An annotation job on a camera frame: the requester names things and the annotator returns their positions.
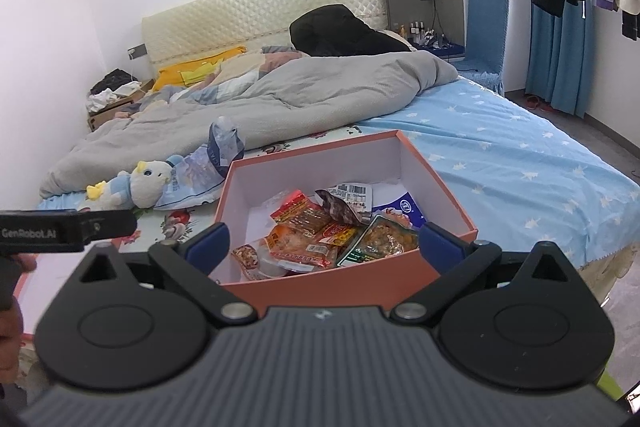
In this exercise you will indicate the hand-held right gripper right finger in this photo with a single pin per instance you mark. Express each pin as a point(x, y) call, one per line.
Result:
point(442, 249)

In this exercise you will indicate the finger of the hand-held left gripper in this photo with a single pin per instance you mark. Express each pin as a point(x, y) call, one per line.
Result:
point(115, 224)

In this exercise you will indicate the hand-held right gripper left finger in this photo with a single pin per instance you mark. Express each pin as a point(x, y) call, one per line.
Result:
point(207, 249)

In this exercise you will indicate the clear nut snack packet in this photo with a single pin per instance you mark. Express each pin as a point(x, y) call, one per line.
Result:
point(247, 257)

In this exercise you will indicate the blue white snack packet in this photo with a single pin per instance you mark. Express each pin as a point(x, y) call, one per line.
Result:
point(400, 209)

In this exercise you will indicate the green label snack packet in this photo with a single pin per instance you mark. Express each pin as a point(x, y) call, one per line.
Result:
point(385, 239)

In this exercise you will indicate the orange snack packet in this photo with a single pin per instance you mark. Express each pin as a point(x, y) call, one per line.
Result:
point(295, 252)

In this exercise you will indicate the dark foil snack packet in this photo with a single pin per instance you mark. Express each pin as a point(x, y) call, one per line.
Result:
point(340, 207)

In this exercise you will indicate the deep pink box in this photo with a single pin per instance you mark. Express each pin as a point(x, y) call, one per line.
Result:
point(325, 292)

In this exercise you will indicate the person's left hand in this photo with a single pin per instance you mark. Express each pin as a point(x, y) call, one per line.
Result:
point(10, 347)

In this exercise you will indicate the fruit print mat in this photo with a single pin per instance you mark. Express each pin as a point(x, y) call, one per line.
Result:
point(172, 222)

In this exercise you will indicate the shallow pink box lid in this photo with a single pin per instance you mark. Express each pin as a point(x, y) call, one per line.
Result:
point(50, 279)

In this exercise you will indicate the white blue plush toy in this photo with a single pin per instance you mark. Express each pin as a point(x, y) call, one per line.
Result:
point(145, 184)

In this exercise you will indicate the blue tissue pack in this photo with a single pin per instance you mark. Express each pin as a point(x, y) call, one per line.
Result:
point(200, 172)

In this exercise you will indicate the cardboard box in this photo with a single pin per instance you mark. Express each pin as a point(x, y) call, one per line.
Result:
point(107, 117)

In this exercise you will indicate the blue star bed sheet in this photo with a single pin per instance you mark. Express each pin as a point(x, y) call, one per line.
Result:
point(500, 157)

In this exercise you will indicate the pile of clothes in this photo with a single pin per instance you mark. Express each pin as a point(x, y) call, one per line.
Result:
point(110, 89)

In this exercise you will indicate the yellow pillow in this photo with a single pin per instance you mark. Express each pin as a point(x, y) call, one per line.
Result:
point(190, 69)

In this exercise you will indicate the red slipper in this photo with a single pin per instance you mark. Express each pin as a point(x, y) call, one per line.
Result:
point(531, 101)
point(546, 108)

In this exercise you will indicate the grey duvet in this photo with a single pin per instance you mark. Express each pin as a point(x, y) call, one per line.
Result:
point(300, 97)

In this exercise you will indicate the pastel patterned quilt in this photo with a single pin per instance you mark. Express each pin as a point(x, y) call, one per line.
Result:
point(240, 72)

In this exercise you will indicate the blue nightstand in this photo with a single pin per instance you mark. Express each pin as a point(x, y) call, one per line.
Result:
point(442, 50)

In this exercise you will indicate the blue curtain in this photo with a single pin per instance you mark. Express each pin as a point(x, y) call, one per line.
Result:
point(560, 67)

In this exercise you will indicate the row of small bottles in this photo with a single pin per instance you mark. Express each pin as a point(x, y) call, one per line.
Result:
point(417, 32)

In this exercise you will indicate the blue chair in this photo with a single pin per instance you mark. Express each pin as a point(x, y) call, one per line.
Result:
point(487, 32)

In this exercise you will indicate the cream quilted headboard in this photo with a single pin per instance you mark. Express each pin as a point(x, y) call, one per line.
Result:
point(250, 12)

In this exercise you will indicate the black jacket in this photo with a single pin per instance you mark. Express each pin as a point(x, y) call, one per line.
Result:
point(330, 32)

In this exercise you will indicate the grey wall switch panel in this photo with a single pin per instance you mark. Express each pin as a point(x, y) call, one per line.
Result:
point(136, 53)

